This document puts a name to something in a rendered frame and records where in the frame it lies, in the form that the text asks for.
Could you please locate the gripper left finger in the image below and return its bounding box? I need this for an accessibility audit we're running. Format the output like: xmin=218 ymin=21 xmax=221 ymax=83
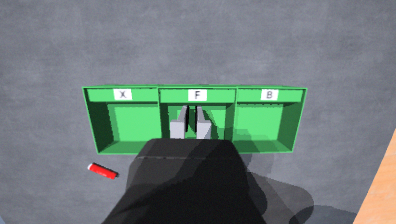
xmin=170 ymin=105 xmax=189 ymax=139

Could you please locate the green three-compartment bin rack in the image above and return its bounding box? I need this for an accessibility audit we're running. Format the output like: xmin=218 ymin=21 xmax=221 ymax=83
xmin=82 ymin=84 xmax=307 ymax=154

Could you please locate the red battery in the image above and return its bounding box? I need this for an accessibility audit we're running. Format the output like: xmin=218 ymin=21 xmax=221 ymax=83
xmin=88 ymin=163 xmax=117 ymax=179

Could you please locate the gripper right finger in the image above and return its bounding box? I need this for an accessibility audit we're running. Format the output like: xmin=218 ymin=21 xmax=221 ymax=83
xmin=195 ymin=106 xmax=212 ymax=139

